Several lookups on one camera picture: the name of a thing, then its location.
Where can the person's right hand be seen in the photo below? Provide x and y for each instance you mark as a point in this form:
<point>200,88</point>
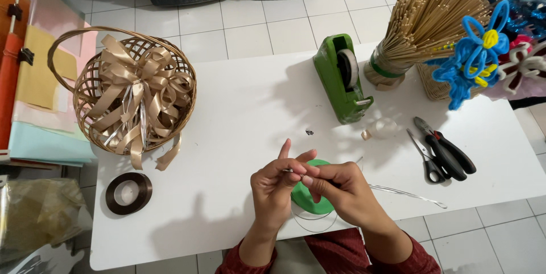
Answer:
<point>345,188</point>

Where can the person's left hand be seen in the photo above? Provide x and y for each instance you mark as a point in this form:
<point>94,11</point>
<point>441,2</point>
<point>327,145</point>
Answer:
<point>268,188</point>

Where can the silver ribbon strip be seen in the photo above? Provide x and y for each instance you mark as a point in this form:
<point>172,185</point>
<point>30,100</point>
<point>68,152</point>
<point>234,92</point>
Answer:
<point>405,193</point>

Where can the person's dark red garment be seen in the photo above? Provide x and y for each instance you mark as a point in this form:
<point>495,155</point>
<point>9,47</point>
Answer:
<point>337,252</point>

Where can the green tape dispenser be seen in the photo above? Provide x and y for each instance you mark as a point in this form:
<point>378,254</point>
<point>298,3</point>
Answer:
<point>337,90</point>

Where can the clear tape roll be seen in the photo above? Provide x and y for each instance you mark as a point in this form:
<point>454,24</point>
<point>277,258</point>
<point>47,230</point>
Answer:
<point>349,67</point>

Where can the small woven rattan basket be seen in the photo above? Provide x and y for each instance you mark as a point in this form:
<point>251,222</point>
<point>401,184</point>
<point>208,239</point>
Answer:
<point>433,84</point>

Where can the brown ribbon roll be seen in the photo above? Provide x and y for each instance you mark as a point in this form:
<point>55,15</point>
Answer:
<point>129,193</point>

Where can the blue pipe cleaner flower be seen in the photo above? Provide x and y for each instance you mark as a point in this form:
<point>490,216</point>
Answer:
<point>458,80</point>
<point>484,43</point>

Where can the gold satin ribbon bow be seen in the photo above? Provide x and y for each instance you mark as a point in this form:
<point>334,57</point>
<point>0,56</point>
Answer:
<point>140,95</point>

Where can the bundle of bamboo skewers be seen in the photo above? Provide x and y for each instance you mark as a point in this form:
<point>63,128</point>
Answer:
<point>426,22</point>

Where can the white pipe cleaner flower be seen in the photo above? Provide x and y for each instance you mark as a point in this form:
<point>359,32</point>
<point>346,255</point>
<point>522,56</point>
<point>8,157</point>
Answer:
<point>522,67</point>

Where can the clear plastic bag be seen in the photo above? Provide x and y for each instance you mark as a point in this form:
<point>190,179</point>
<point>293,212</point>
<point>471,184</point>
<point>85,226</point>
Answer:
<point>38,214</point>

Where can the shiny blue tinsel decoration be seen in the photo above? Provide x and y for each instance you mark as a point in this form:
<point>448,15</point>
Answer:
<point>527,18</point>

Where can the rack of coloured paper sheets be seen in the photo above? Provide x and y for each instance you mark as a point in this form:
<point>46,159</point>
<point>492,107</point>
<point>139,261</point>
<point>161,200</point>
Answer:
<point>38,78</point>

